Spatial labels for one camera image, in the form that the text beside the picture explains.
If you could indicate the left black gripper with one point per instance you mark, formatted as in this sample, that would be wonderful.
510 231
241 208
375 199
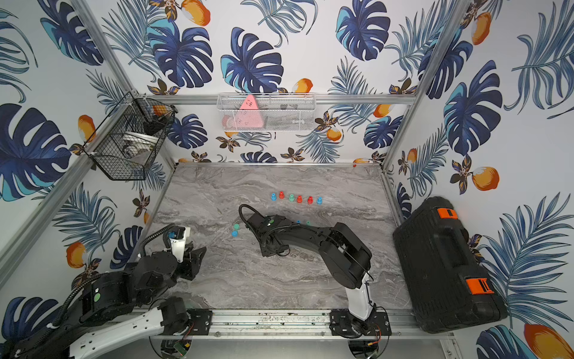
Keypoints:
192 261

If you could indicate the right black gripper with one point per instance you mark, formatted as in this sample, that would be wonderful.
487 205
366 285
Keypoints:
264 252

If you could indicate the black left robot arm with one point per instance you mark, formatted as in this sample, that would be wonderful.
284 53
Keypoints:
37 328

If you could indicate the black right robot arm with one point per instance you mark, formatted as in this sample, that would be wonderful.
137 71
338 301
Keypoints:
346 257

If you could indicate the pink triangular object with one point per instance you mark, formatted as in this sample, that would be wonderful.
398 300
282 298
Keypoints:
248 117

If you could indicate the black plastic tool case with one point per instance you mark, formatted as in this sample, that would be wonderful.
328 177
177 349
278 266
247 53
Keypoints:
448 289

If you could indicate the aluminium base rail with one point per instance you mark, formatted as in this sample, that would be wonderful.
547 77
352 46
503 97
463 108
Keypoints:
264 324

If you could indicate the clear wall shelf basket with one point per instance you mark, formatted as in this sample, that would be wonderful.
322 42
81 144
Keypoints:
281 112

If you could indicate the white items in wire basket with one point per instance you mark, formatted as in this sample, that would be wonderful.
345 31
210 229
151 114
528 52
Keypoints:
138 147

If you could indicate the black wire basket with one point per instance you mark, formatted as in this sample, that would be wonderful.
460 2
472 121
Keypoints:
133 114

